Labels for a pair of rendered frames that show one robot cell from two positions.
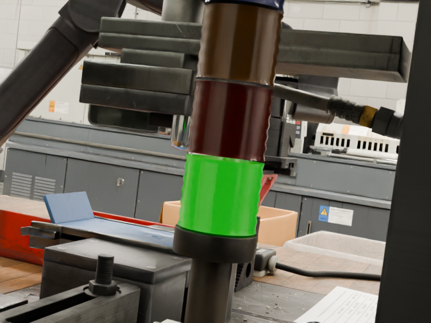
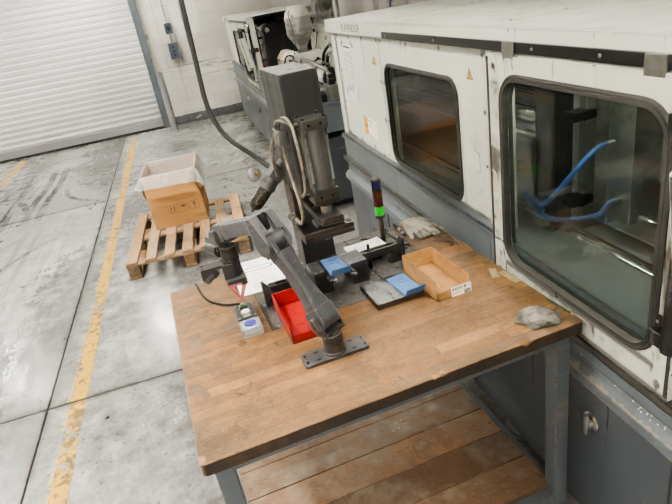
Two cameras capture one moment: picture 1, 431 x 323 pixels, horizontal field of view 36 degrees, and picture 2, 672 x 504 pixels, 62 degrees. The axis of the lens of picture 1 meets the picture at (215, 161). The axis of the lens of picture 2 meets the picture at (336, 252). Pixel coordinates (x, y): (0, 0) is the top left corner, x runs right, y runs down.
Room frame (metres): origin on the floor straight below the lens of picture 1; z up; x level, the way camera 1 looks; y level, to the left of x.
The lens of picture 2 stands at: (1.66, 1.50, 1.88)
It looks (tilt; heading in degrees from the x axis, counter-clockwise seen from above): 25 degrees down; 234
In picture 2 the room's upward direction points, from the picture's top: 10 degrees counter-clockwise
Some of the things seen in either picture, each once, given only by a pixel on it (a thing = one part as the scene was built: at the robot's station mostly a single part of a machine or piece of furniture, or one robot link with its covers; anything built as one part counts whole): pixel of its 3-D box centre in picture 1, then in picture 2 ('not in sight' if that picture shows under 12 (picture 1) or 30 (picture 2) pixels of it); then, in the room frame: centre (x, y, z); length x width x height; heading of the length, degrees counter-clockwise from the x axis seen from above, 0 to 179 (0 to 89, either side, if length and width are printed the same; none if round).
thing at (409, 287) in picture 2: not in sight; (405, 281); (0.51, 0.29, 0.93); 0.15 x 0.07 x 0.03; 73
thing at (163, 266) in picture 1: (154, 248); (336, 262); (0.60, 0.05, 0.98); 0.20 x 0.10 x 0.01; 159
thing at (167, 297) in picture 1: (148, 294); (337, 273); (0.60, 0.05, 0.94); 0.20 x 0.10 x 0.07; 159
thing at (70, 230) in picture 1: (123, 251); not in sight; (0.59, 0.07, 0.98); 0.13 x 0.01 x 0.03; 69
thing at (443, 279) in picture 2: not in sight; (435, 273); (0.40, 0.34, 0.93); 0.25 x 0.13 x 0.08; 69
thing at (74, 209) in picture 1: (129, 220); (334, 263); (0.63, 0.08, 1.00); 0.15 x 0.07 x 0.03; 69
